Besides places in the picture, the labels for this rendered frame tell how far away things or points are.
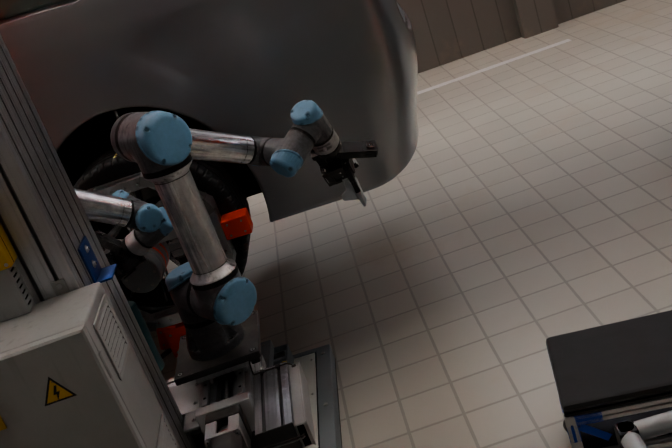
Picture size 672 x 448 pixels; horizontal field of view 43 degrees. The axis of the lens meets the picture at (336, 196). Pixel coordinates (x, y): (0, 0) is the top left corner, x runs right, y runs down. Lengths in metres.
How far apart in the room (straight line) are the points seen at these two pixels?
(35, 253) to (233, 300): 0.48
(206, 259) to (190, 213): 0.12
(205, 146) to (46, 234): 0.53
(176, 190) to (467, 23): 5.65
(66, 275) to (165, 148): 0.34
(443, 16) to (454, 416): 4.78
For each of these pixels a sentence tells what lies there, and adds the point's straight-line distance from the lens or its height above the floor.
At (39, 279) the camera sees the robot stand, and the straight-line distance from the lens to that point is 1.78.
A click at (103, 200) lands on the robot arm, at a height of 1.23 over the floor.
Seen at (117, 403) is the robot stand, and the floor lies 1.07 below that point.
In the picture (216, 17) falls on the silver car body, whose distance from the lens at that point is 2.87.
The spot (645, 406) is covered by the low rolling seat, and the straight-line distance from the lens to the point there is 2.45.
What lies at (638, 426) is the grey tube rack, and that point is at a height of 1.00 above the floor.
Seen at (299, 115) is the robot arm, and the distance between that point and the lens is 2.13.
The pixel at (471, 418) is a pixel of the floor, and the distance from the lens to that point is 3.01.
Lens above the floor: 1.82
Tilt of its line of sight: 20 degrees down
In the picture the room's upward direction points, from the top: 20 degrees counter-clockwise
